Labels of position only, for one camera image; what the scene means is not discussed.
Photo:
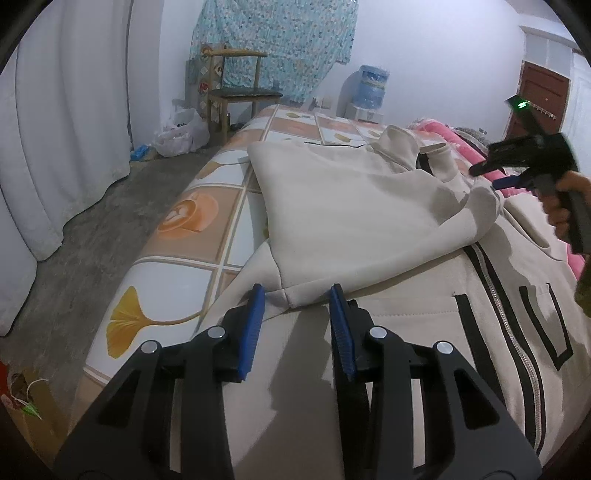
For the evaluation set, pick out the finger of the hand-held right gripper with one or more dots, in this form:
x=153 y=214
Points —
x=485 y=165
x=505 y=182

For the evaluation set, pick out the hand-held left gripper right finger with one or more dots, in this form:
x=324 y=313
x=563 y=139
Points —
x=339 y=323

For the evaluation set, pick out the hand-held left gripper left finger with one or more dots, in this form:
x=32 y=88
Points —
x=251 y=332

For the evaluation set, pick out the beige zip jacket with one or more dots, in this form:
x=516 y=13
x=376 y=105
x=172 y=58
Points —
x=351 y=207

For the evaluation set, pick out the person's right hand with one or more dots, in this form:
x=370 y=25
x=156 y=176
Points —
x=556 y=212

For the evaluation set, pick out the grey patterned pillow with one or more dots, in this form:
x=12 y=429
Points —
x=471 y=136

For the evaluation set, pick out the pink floral blanket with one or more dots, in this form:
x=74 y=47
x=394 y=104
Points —
x=443 y=129

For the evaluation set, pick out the brown door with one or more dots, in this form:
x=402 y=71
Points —
x=540 y=92

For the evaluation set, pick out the white water dispenser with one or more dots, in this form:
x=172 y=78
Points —
x=362 y=114

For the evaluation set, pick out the blue water bottle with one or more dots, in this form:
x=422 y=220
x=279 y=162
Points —
x=373 y=90

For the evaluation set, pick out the white plastic bag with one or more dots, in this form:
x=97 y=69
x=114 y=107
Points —
x=178 y=138

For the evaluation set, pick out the blue packet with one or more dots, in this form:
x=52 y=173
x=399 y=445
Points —
x=140 y=152

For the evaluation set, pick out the wooden chair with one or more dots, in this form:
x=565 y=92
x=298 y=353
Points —
x=244 y=94

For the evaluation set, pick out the cardboard box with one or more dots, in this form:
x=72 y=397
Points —
x=27 y=415

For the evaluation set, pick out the teal patterned hanging cloth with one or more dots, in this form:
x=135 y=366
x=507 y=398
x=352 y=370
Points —
x=277 y=37

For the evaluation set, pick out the red packet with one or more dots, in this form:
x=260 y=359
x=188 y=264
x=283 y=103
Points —
x=3 y=383

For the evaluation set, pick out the colourful printed board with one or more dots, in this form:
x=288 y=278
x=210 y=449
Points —
x=203 y=69

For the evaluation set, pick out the white curtain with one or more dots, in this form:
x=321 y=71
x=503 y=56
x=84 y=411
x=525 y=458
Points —
x=60 y=115

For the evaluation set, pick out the metal hook rail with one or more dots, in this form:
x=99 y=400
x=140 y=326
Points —
x=547 y=110

